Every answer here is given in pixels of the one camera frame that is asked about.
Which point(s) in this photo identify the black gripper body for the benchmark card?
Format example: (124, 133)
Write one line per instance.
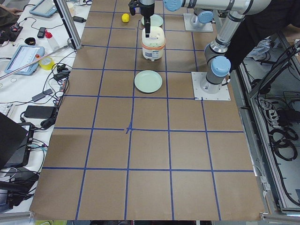
(147, 10)

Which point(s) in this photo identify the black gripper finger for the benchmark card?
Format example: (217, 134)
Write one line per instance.
(147, 26)

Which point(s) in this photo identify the white rice cooker orange band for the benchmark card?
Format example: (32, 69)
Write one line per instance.
(152, 46)

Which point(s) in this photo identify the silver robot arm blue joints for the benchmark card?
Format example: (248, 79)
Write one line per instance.
(218, 64)

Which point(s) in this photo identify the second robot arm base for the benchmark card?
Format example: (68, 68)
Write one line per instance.
(201, 17)

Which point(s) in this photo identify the far pale green plate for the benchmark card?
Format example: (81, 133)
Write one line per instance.
(156, 20)

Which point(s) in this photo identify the pale green plate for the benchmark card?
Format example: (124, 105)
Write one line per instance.
(148, 81)
(156, 20)

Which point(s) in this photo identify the yellow lemon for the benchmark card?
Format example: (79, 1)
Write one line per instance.
(125, 18)

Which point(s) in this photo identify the near pale green plate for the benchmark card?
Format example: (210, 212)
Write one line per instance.
(148, 81)

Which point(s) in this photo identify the black power brick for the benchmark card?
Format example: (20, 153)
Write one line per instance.
(78, 19)

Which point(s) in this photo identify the far blue teach pendant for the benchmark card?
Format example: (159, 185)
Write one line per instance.
(45, 8)

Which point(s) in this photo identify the blue teach pendant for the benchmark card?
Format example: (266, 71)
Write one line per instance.
(25, 54)
(45, 8)

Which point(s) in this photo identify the black mobile phone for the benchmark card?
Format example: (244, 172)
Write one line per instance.
(41, 32)

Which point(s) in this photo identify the yellow tape roll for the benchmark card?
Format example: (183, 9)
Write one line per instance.
(46, 63)

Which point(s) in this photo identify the black small bowl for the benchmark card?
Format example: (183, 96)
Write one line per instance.
(30, 41)

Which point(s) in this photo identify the brown paper table cover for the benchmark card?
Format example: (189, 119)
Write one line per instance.
(119, 153)

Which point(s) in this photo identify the near blue teach pendant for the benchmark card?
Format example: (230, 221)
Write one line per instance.
(25, 54)

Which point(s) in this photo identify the black power adapter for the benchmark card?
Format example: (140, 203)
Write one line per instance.
(38, 112)

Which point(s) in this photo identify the metal rod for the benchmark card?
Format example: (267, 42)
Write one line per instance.
(61, 48)

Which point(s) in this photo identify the black laptop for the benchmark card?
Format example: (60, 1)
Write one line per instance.
(15, 140)

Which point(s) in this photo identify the aluminium frame post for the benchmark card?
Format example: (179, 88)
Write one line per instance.
(69, 24)

